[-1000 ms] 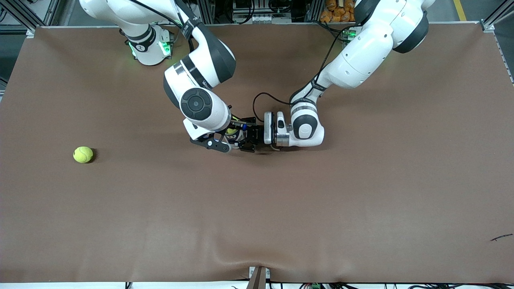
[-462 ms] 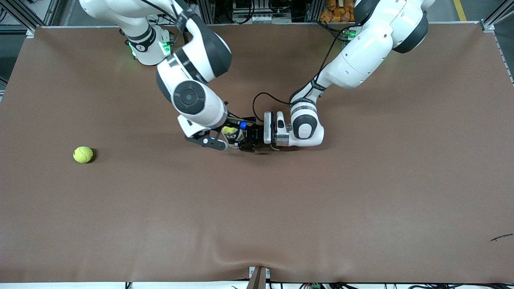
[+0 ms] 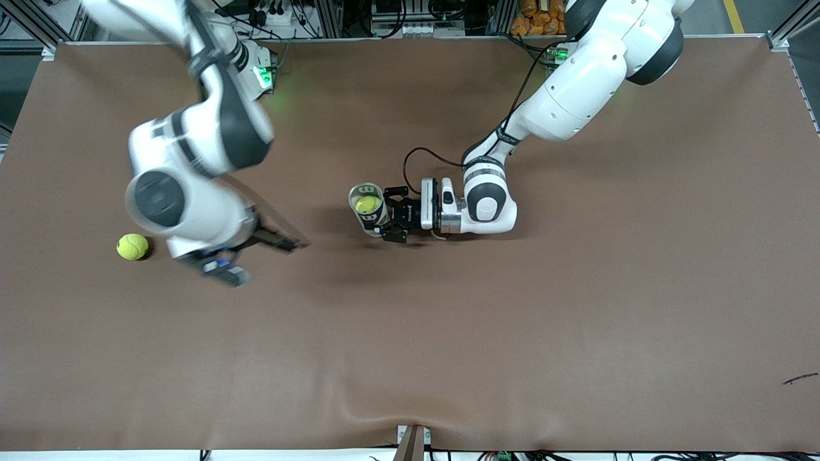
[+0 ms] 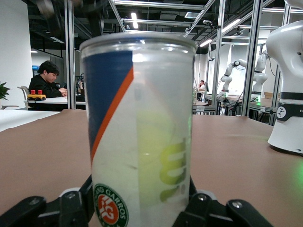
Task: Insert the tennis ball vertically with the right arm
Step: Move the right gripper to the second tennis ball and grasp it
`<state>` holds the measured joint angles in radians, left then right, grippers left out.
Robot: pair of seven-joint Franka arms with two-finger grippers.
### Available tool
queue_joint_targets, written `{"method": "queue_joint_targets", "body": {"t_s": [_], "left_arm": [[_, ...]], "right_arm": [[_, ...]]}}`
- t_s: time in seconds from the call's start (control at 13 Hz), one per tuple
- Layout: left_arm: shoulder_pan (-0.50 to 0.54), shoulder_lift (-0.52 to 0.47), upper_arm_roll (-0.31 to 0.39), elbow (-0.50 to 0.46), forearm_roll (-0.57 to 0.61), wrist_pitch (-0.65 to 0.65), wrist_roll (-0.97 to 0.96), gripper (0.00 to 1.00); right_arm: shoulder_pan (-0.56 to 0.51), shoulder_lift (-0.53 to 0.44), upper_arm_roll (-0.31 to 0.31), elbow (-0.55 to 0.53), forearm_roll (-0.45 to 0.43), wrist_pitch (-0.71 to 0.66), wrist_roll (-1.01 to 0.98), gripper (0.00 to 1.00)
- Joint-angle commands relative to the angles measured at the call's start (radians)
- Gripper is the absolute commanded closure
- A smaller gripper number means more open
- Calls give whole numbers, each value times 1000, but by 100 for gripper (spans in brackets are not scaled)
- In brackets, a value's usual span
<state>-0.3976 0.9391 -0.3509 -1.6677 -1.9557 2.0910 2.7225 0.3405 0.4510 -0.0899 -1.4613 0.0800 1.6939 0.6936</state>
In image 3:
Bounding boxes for white navy tennis ball can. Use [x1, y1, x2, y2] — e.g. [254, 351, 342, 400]
[348, 182, 391, 239]

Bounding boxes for brown table mat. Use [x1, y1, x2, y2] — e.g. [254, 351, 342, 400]
[0, 37, 820, 452]

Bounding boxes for white power strip black plugs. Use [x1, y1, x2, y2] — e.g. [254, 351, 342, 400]
[250, 5, 308, 26]

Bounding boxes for orange bag pile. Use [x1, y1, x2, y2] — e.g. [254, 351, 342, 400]
[511, 0, 568, 36]

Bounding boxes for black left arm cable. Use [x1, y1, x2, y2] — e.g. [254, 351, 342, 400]
[402, 38, 568, 194]

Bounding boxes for aluminium frame post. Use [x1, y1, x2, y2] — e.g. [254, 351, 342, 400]
[317, 0, 343, 38]
[488, 0, 516, 36]

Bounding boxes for slanted aluminium frame strut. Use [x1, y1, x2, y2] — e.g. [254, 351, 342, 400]
[10, 0, 87, 49]

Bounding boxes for aluminium table side rail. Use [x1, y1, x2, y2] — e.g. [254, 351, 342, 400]
[787, 50, 820, 136]

